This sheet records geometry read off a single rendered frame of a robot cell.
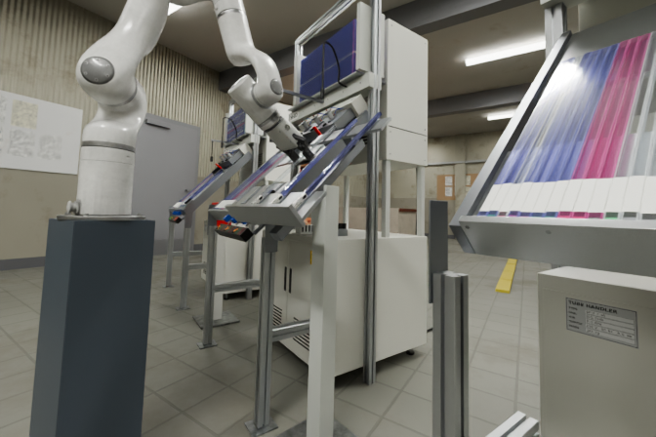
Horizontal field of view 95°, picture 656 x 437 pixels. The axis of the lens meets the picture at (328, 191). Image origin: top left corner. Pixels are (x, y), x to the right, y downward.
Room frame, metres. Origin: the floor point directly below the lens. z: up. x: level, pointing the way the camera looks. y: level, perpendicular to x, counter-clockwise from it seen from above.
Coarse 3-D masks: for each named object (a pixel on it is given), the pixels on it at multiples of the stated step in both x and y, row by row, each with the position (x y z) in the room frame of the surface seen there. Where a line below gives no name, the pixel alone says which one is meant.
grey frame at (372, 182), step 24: (336, 96) 1.53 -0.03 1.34; (288, 120) 1.96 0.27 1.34; (216, 240) 1.68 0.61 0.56; (264, 240) 1.06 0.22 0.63; (264, 264) 1.06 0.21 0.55; (264, 288) 1.05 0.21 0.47; (264, 312) 1.05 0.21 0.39; (264, 336) 1.06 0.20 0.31; (264, 360) 1.06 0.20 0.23; (264, 384) 1.06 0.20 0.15; (264, 408) 1.07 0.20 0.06
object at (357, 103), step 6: (360, 96) 1.37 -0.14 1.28; (342, 102) 1.48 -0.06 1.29; (348, 102) 1.37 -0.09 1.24; (354, 102) 1.35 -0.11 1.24; (360, 102) 1.37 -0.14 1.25; (330, 108) 1.54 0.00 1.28; (336, 108) 1.44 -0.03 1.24; (342, 108) 1.41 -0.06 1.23; (354, 108) 1.36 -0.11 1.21; (360, 108) 1.37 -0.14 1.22; (366, 108) 1.40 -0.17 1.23; (318, 114) 1.62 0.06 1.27; (312, 120) 1.61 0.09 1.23; (300, 126) 1.73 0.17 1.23
